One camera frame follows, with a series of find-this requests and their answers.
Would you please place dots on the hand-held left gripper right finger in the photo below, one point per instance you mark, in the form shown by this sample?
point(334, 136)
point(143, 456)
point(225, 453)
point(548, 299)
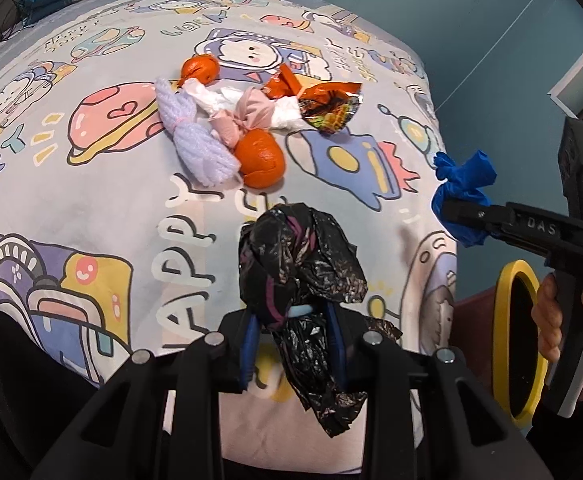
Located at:
point(340, 360)

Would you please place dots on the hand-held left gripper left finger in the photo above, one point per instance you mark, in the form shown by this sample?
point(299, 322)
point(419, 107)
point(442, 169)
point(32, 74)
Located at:
point(250, 350)

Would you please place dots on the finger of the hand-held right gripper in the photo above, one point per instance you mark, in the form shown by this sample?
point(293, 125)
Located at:
point(481, 220)

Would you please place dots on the blue rubber glove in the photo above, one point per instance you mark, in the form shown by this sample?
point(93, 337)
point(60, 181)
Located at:
point(464, 175)

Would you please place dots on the yellow rimmed trash bin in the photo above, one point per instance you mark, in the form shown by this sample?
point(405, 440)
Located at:
point(504, 285)

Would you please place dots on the black plastic bag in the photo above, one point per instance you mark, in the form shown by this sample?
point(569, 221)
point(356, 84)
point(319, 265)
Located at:
point(301, 255)

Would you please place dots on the knotted pink cloth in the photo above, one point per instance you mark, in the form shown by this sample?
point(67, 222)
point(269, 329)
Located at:
point(256, 110)

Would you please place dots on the white tissue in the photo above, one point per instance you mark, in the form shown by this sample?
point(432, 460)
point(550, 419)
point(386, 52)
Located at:
point(206, 97)

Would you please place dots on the person's right forearm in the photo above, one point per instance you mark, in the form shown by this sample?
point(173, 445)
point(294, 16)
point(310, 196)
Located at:
point(574, 447)

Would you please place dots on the person's right hand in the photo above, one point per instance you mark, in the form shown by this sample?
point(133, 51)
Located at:
point(544, 320)

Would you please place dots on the shiny foil snack wrapper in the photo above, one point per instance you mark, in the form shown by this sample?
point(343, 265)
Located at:
point(329, 107)

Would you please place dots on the orange mandarin near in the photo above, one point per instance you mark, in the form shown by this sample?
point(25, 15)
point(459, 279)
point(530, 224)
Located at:
point(259, 157)

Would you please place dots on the purple foam fruit net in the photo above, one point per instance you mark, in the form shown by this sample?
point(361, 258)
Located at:
point(196, 140)

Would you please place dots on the person's dark pants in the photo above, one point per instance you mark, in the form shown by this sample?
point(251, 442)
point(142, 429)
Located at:
point(21, 385)

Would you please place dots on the small orange wrapper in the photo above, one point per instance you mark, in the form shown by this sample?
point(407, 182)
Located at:
point(281, 85)

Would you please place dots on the bed with cartoon sheet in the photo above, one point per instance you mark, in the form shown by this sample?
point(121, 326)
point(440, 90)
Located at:
point(71, 185)

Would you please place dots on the orange mandarin peel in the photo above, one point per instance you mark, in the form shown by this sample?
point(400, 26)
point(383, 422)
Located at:
point(199, 67)

